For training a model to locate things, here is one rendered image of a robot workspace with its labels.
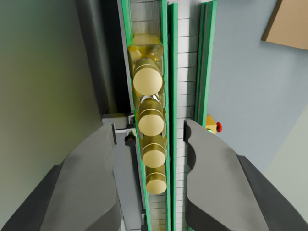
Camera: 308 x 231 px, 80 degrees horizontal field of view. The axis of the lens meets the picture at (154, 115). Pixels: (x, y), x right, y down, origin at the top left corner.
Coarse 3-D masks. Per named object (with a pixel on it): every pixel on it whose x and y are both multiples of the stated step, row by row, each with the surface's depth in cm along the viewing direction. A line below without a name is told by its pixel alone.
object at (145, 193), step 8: (128, 0) 39; (128, 8) 37; (128, 16) 36; (128, 24) 36; (128, 32) 36; (128, 40) 37; (136, 128) 47; (144, 168) 56; (144, 176) 55; (144, 184) 57; (144, 192) 59; (144, 200) 61
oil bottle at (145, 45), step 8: (136, 40) 33; (144, 40) 32; (152, 40) 31; (128, 48) 28; (136, 48) 27; (144, 48) 27; (152, 48) 27; (160, 48) 27; (128, 56) 27; (136, 56) 27; (144, 56) 26; (152, 56) 27; (160, 56) 27; (160, 64) 27
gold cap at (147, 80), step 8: (136, 64) 24; (144, 64) 22; (152, 64) 22; (136, 72) 20; (144, 72) 20; (152, 72) 20; (160, 72) 22; (136, 80) 21; (144, 80) 21; (152, 80) 21; (160, 80) 21; (136, 88) 21; (144, 88) 21; (152, 88) 21
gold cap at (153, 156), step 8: (144, 136) 29; (152, 136) 29; (160, 136) 29; (144, 144) 28; (152, 144) 27; (160, 144) 27; (144, 152) 26; (152, 152) 26; (160, 152) 26; (144, 160) 26; (152, 160) 27; (160, 160) 27
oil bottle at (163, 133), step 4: (136, 112) 34; (164, 112) 33; (136, 116) 33; (164, 116) 33; (136, 120) 33; (164, 120) 33; (164, 128) 33; (140, 132) 33; (164, 132) 33; (140, 136) 34; (164, 136) 34
